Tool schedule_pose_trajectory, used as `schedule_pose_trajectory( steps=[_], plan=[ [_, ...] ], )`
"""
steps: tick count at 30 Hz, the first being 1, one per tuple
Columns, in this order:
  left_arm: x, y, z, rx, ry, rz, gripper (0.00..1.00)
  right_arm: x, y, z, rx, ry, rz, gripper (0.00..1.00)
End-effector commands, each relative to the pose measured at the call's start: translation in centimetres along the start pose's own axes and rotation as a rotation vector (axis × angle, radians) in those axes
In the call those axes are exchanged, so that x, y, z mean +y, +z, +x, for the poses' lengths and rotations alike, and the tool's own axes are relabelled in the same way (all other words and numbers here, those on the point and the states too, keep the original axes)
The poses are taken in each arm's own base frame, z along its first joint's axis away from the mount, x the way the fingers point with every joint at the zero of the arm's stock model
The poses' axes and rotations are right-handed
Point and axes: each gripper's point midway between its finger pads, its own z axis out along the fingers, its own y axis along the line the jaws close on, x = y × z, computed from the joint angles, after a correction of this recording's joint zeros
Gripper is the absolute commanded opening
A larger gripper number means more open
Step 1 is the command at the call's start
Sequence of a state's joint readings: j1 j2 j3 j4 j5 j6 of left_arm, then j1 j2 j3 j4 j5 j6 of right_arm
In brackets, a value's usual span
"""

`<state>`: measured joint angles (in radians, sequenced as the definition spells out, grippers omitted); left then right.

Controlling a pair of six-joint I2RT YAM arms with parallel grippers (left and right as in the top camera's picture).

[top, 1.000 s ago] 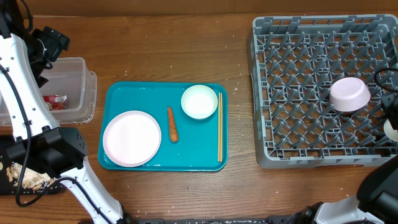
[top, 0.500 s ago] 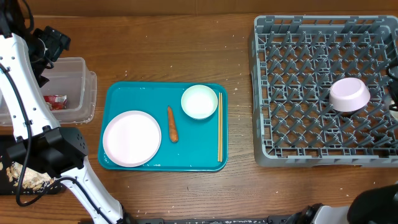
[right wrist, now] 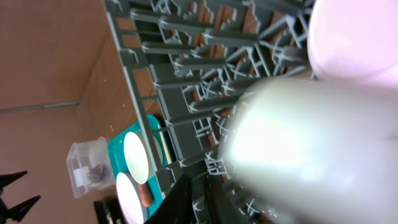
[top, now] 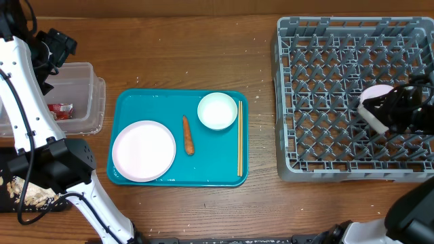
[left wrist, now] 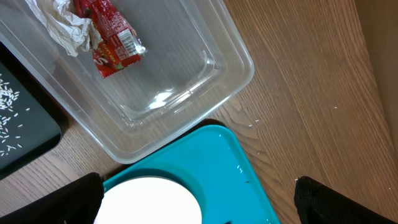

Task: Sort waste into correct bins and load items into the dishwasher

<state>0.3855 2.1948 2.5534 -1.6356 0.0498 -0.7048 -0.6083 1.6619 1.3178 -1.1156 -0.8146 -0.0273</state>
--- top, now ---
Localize white upside-down cup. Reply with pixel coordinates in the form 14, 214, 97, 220
357, 104, 389, 134

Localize red snack wrapper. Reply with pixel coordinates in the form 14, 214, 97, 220
47, 104, 73, 121

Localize white napkin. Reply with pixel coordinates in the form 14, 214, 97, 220
50, 111, 58, 121

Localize grey dish rack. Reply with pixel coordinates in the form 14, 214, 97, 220
271, 17, 433, 182

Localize large white round plate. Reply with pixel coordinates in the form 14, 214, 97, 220
111, 121, 176, 182

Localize rice and food scraps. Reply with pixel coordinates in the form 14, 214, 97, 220
1, 176, 60, 210

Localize small white round plate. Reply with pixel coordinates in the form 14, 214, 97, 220
359, 85, 393, 104

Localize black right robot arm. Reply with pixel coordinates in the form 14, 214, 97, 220
312, 73, 433, 244

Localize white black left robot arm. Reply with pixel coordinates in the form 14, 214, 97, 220
1, 1, 145, 243

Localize black waste tray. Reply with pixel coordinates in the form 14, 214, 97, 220
1, 147, 54, 213

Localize clear plastic bin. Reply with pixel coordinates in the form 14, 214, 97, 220
0, 62, 106, 136

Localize right wooden chopstick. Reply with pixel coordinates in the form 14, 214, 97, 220
238, 100, 243, 177

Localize orange carrot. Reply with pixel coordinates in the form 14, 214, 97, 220
182, 115, 195, 156

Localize pale green bowl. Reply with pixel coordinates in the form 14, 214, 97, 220
197, 92, 238, 131

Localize teal plastic tray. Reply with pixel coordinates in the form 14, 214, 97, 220
111, 89, 249, 187

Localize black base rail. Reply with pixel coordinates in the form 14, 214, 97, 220
147, 235, 316, 244

